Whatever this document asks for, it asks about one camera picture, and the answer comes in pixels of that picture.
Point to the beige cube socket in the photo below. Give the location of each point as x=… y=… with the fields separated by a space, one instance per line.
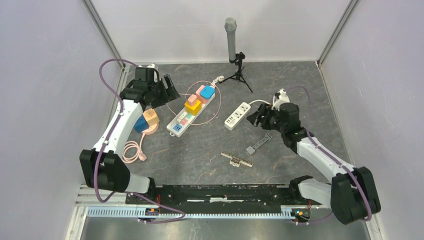
x=151 y=117

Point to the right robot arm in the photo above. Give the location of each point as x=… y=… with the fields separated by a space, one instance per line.
x=351 y=194

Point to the small pink plug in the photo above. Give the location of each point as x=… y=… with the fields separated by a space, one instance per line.
x=192 y=99

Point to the grey plastic bracket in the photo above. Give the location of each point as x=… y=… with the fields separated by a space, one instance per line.
x=253 y=148

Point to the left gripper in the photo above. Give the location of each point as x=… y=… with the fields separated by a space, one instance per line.
x=171 y=95

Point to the dark blue cube socket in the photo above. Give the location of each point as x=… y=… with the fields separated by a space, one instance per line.
x=141 y=125

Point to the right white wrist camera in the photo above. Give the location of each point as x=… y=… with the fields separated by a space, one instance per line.
x=280 y=98

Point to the pink round socket base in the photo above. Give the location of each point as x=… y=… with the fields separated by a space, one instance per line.
x=151 y=130

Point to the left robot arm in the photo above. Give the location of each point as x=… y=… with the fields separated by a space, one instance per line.
x=102 y=165

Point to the yellow cube socket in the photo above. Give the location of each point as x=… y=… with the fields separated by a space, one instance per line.
x=193 y=108

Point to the long white power strip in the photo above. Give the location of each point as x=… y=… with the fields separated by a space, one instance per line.
x=184 y=119

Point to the black mini tripod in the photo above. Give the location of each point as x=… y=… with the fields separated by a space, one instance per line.
x=238 y=75

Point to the small white power strip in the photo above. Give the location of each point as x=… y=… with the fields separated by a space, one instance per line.
x=238 y=114

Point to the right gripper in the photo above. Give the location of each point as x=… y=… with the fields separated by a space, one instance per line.
x=264 y=110

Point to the grey microphone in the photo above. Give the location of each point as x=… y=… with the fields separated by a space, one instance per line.
x=230 y=27

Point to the blue plug adapter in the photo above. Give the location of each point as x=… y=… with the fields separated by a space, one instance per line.
x=207 y=92

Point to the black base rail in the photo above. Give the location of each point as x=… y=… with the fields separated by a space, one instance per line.
x=226 y=198

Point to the pink cube socket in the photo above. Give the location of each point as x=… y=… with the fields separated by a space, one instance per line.
x=198 y=92

